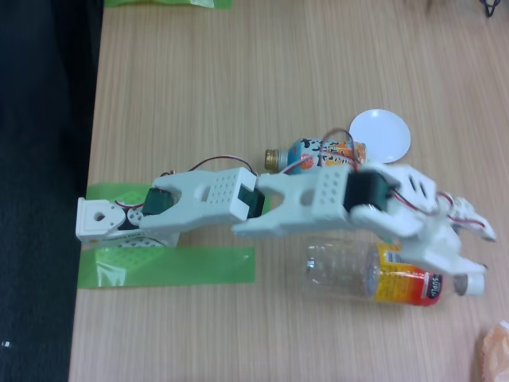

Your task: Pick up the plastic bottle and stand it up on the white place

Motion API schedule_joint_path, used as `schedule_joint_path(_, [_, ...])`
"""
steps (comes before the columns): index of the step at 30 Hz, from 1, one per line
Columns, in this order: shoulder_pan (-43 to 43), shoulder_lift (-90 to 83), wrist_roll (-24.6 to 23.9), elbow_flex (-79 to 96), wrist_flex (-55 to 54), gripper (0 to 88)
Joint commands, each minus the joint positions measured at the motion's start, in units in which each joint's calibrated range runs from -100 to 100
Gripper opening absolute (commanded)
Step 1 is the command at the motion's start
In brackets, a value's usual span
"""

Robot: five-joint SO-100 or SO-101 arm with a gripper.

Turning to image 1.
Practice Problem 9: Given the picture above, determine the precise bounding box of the white round plate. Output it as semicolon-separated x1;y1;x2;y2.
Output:
348;108;412;165

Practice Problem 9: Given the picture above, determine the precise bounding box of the green plastic sheet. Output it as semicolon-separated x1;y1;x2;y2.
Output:
103;0;233;10

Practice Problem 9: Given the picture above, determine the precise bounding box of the black cable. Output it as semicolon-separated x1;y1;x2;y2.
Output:
479;0;503;19

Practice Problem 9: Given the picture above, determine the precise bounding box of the long green tape strip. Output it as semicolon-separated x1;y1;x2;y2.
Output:
78;245;256;290

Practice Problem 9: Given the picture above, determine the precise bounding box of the orange juice bottle can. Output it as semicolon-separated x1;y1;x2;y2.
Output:
264;138;367;177

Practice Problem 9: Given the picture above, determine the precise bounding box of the orange plastic bag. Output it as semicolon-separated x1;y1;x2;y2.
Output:
479;320;509;382

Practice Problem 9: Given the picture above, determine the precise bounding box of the clear plastic bottle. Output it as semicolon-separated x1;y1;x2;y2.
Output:
304;240;486;307

